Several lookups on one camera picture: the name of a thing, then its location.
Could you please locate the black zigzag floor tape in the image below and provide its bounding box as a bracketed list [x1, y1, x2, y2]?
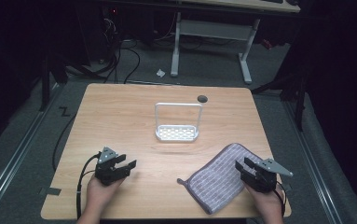
[58, 105, 72, 118]

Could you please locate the black floor cable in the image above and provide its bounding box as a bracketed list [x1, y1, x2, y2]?
[51, 113, 77, 173]

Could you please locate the metal floor rail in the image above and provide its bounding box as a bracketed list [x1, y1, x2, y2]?
[0, 83, 64, 220]
[282, 98, 344, 224]

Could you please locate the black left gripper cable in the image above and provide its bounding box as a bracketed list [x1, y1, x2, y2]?
[76, 151, 102, 220]

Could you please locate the person's right hand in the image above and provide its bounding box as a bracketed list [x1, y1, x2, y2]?
[243, 182, 285, 224]

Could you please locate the white towel rack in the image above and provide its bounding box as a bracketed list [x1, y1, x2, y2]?
[154, 102, 204, 144]

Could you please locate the black metal stand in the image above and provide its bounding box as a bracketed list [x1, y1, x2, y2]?
[38, 54, 52, 113]
[293, 73, 307, 133]

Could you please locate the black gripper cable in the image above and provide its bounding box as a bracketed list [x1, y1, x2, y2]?
[76, 151, 102, 220]
[273, 181, 288, 217]

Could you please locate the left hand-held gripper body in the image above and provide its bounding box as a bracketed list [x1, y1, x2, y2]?
[94, 147, 129, 187]

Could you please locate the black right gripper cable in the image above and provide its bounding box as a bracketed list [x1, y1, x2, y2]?
[273, 181, 288, 217]

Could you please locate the white-legged wooden desk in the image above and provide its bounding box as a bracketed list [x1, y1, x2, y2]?
[169, 0, 302, 85]

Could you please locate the bundle of black floor cables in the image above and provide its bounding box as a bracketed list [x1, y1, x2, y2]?
[103, 17, 142, 85]

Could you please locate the black computer tower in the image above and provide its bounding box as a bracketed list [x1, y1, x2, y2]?
[76, 5, 118, 67]

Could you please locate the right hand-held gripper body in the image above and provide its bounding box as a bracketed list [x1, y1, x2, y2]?
[241, 158, 294, 194]

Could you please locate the purple striped towel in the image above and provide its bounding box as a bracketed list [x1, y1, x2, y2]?
[176, 142, 274, 216]

